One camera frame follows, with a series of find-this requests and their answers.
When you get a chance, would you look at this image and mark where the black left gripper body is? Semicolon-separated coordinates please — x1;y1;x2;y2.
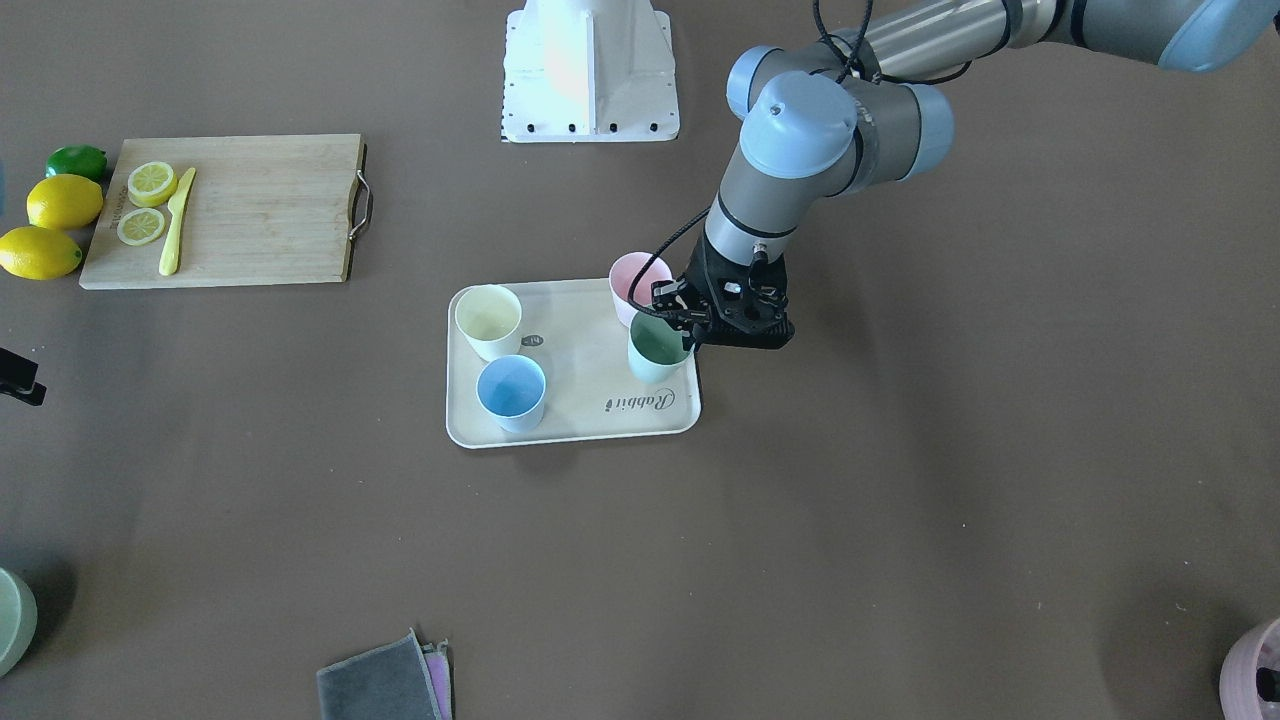
680;234;795;350

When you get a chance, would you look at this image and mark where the green cup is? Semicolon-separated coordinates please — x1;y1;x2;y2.
627;313;692;386

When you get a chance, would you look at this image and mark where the pink cup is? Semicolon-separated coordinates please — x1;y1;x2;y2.
608;251;673;328

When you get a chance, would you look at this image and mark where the cream yellow cup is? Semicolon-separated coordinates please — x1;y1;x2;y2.
453;284;524;363

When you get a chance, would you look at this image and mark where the blue cup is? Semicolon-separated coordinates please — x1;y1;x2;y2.
476;354;547;433

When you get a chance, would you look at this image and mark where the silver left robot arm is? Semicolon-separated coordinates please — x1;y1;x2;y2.
652;1;1277;348

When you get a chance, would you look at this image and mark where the lower yellow lemon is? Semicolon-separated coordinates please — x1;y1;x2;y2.
1;225;83;281

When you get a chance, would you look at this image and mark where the yellow lemon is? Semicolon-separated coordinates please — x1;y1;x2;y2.
1;225;83;281
26;174;104;231

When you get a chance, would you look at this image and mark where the upper yellow lemon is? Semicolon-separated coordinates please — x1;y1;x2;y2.
26;174;104;231

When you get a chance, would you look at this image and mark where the yellow plastic knife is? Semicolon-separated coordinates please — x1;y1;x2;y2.
157;167;197;277

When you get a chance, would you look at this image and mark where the green lime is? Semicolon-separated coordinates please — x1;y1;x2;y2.
45;143;108;182

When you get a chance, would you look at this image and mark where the bamboo cutting board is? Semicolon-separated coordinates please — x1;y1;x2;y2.
79;135;369;290

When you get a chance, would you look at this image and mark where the upper lemon slice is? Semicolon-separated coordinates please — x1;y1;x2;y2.
125;161;179;209

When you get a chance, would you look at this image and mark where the green bowl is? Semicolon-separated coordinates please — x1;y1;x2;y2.
1;568;38;676

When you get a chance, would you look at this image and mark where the pink cloth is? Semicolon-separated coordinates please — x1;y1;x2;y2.
421;639;454;720

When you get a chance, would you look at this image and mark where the grey cloth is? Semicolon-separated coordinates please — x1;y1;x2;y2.
316;632;439;719

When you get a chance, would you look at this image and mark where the pink bowl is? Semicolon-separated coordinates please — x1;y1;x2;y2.
1219;619;1279;719

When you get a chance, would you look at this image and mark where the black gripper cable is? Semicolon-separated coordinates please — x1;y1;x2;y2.
626;208;713;319

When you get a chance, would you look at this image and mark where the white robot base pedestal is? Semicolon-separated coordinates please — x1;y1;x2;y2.
500;1;681;143

